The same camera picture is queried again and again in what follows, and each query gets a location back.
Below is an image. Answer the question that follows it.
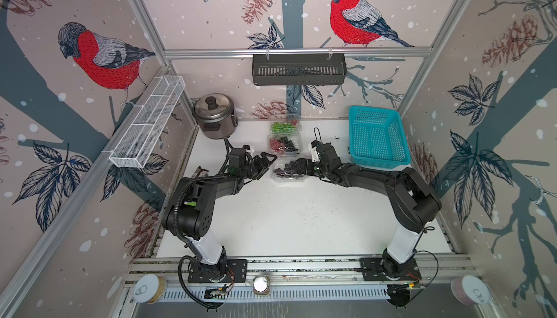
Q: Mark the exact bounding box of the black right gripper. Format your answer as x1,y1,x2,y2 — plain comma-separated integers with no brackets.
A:
291,156,332,177

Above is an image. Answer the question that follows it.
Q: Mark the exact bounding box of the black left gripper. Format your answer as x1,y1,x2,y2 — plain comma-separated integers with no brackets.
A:
240,152,276,180

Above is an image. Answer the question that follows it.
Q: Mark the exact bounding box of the dark purple grape bunch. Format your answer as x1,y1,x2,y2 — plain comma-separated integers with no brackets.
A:
274,161,305,180

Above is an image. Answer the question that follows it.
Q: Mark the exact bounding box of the clear clamshell container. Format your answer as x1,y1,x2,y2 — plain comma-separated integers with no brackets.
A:
270,117,300,134
267,132,303,157
270,157,309,184

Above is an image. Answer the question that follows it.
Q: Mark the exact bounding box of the pink red grape bunch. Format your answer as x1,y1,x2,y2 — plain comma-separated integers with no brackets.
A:
269,138,285,153

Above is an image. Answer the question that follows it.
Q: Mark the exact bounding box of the green grape bunch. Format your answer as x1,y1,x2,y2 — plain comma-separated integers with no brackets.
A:
271,120,299,133

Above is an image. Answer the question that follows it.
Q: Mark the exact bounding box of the teal plastic basket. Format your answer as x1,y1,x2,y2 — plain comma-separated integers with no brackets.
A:
349,106,411,170

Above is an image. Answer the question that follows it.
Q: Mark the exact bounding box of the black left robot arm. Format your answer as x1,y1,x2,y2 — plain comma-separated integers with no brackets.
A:
162,138,278,282

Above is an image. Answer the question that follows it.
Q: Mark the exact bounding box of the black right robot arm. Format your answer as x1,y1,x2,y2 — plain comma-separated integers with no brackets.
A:
287,141,442,280

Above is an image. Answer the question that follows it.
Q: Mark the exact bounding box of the brown snack packet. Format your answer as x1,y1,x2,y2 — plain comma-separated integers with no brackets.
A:
192,166,209,179

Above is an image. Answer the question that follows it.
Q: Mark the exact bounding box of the silver rice cooker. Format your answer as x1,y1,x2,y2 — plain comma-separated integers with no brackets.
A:
193,93,238,140

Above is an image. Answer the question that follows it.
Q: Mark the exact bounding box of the small round silver light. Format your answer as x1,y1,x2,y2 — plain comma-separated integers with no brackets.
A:
252,275,271,296

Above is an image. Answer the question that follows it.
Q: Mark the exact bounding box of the white tape roll right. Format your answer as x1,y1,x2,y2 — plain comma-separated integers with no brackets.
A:
451,275,492,306

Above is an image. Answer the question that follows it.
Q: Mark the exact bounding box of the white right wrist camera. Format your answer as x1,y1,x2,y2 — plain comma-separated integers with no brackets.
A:
308,144,320,162

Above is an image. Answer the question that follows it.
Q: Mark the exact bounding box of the black hanging wire basket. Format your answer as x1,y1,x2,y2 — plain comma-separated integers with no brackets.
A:
252,54,348,86

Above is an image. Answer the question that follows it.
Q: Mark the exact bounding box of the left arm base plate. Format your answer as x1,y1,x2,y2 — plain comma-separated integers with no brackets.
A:
187,259,247,284

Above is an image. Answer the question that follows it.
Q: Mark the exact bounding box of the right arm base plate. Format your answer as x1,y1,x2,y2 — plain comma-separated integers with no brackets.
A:
359,257,422,283

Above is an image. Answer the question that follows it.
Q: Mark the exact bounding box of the white wire mesh shelf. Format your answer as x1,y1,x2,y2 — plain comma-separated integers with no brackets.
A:
109,75,185,168

